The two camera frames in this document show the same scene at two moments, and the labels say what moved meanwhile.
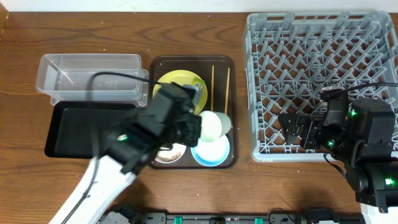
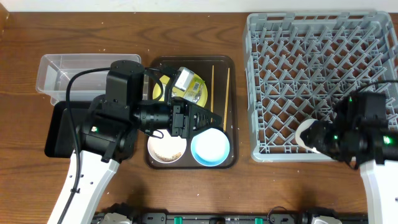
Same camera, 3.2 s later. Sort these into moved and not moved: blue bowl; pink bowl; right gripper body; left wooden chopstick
Moved: right gripper body
Not moved: blue bowl; left wooden chopstick; pink bowl
